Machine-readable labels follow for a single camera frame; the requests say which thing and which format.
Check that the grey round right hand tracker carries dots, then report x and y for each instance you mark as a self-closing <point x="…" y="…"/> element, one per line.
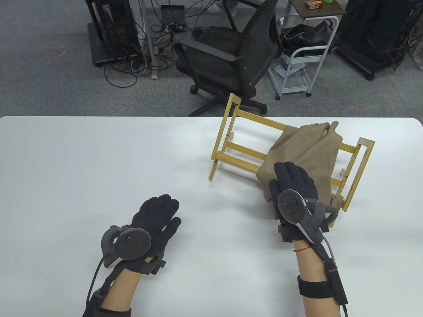
<point x="292" y="204"/>

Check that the person's left hand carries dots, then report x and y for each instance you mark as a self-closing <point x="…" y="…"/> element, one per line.
<point x="157" y="218"/>

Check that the black bag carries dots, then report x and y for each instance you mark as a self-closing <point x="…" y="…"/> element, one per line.
<point x="307" y="36"/>

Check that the black office chair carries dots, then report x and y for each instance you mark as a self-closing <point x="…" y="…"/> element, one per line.
<point x="231" y="56"/>

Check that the yellow wooden book rack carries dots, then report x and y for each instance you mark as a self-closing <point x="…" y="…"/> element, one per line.
<point x="241" y="155"/>

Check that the person's right forearm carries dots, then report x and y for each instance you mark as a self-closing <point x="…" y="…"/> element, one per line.
<point x="312" y="264"/>

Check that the grey round hand tracker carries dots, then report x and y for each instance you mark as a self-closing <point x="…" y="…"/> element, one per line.
<point x="130" y="244"/>
<point x="292" y="204"/>

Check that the khaki shorts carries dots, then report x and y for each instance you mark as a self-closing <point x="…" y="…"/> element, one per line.
<point x="307" y="152"/>

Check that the white rolling cart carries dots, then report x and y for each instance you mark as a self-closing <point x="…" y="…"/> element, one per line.
<point x="297" y="69"/>

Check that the red box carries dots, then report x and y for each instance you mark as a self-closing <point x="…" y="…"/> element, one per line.
<point x="314" y="3"/>

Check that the small black box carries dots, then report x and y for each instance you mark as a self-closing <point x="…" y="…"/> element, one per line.
<point x="172" y="16"/>

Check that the person's right hand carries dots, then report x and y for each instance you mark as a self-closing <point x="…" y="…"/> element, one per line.
<point x="294" y="178"/>

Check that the aluminium frame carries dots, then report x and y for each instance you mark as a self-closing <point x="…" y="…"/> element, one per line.
<point x="149" y="36"/>

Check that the person's left forearm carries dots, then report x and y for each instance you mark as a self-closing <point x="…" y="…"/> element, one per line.
<point x="122" y="290"/>

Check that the grey round left hand tracker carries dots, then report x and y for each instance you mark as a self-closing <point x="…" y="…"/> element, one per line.
<point x="130" y="244"/>

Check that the black box on right forearm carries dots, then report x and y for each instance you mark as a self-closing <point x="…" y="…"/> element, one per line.
<point x="338" y="285"/>

